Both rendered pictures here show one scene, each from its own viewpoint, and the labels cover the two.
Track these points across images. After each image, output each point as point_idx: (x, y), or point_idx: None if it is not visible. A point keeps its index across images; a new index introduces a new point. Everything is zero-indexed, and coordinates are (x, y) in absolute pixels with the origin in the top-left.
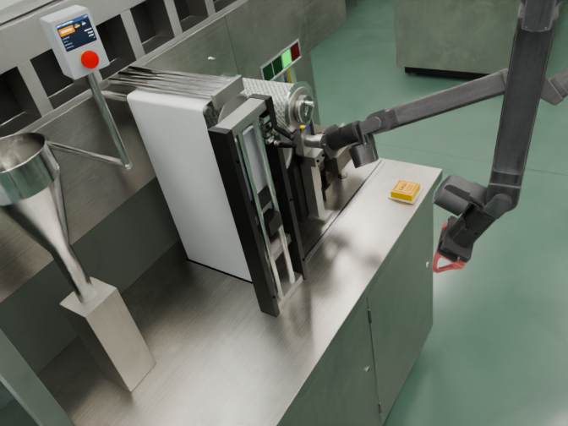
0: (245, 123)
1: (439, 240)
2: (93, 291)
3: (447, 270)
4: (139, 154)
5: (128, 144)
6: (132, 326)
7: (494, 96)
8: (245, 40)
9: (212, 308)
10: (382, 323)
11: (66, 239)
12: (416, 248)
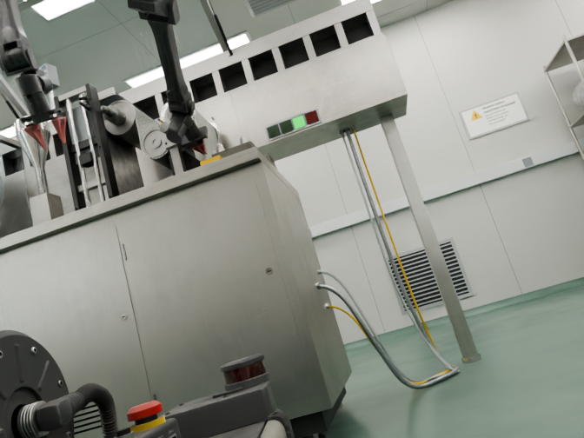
0: (69, 95)
1: (44, 122)
2: (43, 192)
3: (36, 140)
4: (149, 167)
5: (143, 160)
6: (49, 218)
7: (155, 33)
8: (250, 109)
9: None
10: (151, 279)
11: (36, 161)
12: (226, 228)
